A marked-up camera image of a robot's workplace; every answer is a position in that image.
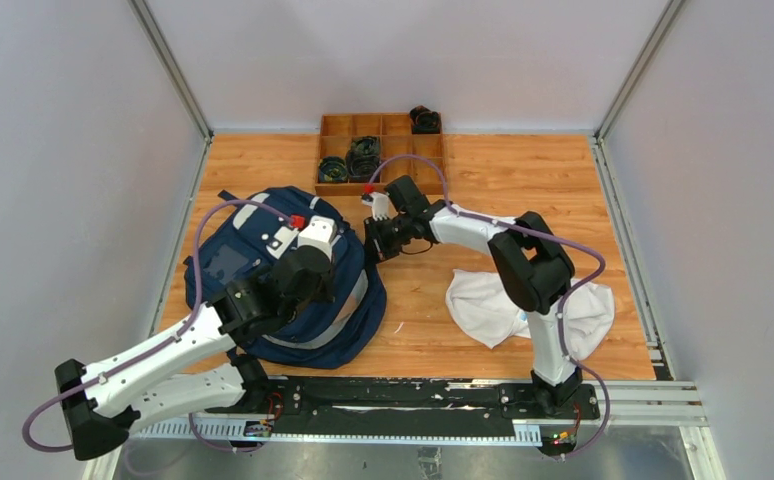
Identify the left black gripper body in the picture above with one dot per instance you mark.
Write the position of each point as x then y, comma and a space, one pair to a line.
324, 285

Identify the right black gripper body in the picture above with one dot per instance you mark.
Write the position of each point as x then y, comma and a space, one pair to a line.
394, 232

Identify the navy blue backpack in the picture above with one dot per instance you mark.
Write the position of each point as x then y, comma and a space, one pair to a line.
322, 335

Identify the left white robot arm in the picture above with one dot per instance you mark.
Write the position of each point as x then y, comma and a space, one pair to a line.
104, 402

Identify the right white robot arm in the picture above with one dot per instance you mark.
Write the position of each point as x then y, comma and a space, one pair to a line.
534, 270

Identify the black rolled belt middle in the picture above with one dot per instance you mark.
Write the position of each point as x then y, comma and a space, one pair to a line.
363, 158

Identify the black rolled belt left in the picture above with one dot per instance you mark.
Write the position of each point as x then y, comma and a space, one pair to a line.
332, 170

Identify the wooden compartment tray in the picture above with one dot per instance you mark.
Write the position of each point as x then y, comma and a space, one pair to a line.
421, 157

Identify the white cloth garment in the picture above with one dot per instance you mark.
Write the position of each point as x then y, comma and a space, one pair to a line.
479, 305

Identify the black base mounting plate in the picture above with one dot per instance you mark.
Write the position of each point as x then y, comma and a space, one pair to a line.
405, 407

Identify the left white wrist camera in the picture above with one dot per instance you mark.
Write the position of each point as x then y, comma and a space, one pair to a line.
319, 233

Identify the aluminium frame rail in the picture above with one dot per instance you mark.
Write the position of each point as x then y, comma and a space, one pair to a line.
560, 422

